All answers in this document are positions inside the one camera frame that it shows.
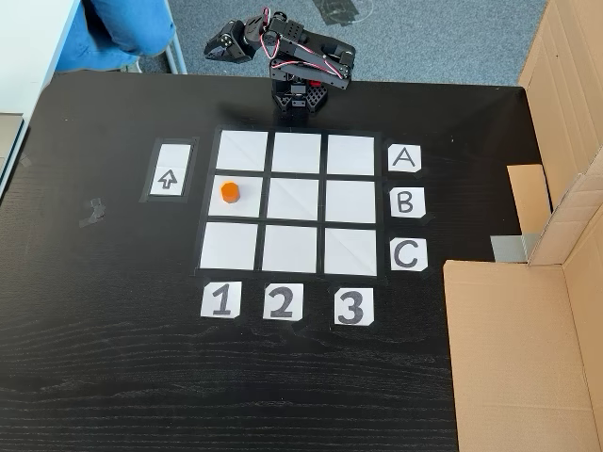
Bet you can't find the round orange token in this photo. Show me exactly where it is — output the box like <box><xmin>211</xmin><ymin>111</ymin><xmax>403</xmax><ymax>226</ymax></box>
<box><xmin>220</xmin><ymin>179</ymin><xmax>242</xmax><ymax>204</ymax></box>

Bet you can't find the white nine-square paper grid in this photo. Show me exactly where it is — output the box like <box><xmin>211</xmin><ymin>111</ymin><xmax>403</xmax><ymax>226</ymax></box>
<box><xmin>193</xmin><ymin>125</ymin><xmax>383</xmax><ymax>280</ymax></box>

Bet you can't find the dark floor tape patch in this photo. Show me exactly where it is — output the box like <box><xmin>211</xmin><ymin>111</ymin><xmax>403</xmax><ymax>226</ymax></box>
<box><xmin>313</xmin><ymin>0</ymin><xmax>373</xmax><ymax>27</ymax></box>

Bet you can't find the person in blue trousers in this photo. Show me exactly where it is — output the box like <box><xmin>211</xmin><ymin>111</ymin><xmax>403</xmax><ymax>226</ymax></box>
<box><xmin>55</xmin><ymin>0</ymin><xmax>178</xmax><ymax>74</ymax></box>

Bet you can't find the white arrow paper sheet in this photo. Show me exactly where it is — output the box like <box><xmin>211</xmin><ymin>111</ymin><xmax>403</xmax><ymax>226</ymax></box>
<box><xmin>149</xmin><ymin>143</ymin><xmax>192</xmax><ymax>198</ymax></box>

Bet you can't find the white table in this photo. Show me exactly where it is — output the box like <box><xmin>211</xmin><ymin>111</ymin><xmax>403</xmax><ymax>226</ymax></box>
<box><xmin>0</xmin><ymin>0</ymin><xmax>86</xmax><ymax>114</ymax></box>

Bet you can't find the letter A paper sheet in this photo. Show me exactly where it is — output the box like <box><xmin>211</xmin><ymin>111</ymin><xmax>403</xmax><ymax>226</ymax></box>
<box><xmin>387</xmin><ymin>144</ymin><xmax>423</xmax><ymax>174</ymax></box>

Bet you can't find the letter B paper sheet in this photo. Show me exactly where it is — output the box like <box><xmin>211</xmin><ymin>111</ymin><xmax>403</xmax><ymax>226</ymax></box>
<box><xmin>389</xmin><ymin>186</ymin><xmax>427</xmax><ymax>218</ymax></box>

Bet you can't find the number 1 paper sheet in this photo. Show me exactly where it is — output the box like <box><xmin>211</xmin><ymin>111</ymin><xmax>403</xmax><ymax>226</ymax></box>
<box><xmin>200</xmin><ymin>281</ymin><xmax>243</xmax><ymax>320</ymax></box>

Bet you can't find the number 2 paper sheet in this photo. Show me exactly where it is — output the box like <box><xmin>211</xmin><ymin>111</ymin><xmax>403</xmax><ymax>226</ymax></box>
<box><xmin>262</xmin><ymin>282</ymin><xmax>305</xmax><ymax>322</ymax></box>

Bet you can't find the letter C paper sheet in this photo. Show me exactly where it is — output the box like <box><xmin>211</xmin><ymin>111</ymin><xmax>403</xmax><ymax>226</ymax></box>
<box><xmin>389</xmin><ymin>238</ymin><xmax>429</xmax><ymax>272</ymax></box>

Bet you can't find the number 3 paper sheet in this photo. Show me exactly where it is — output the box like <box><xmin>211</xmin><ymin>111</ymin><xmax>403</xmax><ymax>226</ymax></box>
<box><xmin>334</xmin><ymin>287</ymin><xmax>376</xmax><ymax>326</ymax></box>

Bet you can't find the large brown cardboard box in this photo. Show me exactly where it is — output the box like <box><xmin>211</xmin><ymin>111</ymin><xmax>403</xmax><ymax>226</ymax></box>
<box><xmin>442</xmin><ymin>0</ymin><xmax>603</xmax><ymax>452</ymax></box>

